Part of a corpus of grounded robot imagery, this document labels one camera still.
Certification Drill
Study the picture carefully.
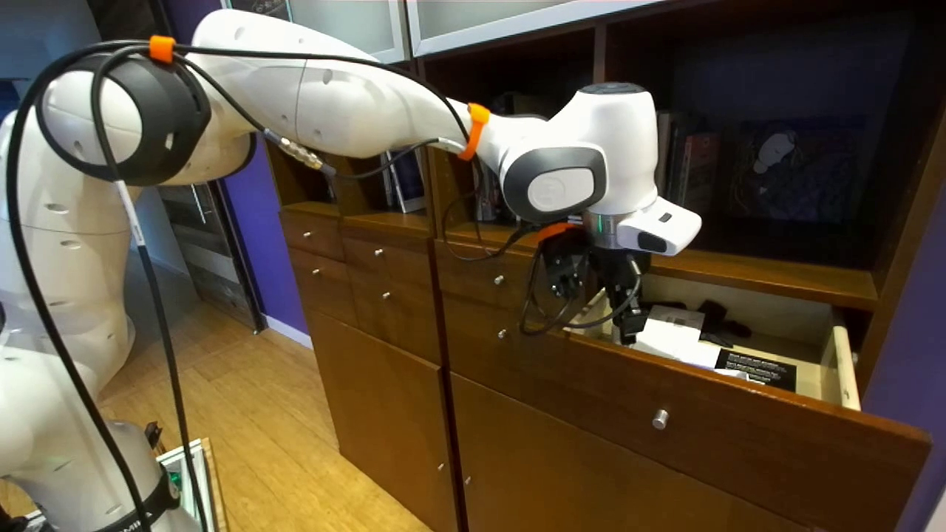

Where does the white box in drawer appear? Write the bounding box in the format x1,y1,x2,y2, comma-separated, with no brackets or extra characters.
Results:
636,306,720,371

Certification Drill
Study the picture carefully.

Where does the black labelled box in drawer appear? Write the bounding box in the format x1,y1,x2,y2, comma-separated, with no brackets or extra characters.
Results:
716,352,796,390

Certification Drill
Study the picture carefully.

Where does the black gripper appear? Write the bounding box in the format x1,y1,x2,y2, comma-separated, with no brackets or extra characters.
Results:
593,250,651,343

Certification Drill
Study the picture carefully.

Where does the brown wooden cabinet unit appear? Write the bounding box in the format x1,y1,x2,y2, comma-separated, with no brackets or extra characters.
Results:
271,0,946,532

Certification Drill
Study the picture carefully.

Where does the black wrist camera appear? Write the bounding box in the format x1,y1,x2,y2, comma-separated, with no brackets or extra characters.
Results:
542,227,590,303

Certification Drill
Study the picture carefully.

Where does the silver drawer knob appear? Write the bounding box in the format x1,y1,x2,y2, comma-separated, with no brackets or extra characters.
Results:
651,409,672,433

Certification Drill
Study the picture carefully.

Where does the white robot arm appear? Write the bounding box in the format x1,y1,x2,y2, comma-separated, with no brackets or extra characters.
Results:
0,10,700,532

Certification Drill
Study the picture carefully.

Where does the open wooden drawer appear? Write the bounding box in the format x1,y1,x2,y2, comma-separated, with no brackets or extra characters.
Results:
502,275,927,532

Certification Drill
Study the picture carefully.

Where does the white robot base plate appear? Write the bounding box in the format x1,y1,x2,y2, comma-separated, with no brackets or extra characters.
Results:
159,437,231,532

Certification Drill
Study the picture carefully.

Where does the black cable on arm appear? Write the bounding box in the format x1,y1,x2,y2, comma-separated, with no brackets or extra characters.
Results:
4,38,481,532

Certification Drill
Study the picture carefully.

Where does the dark picture on shelf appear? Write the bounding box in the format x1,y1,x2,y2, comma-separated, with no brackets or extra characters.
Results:
728,117,864,225

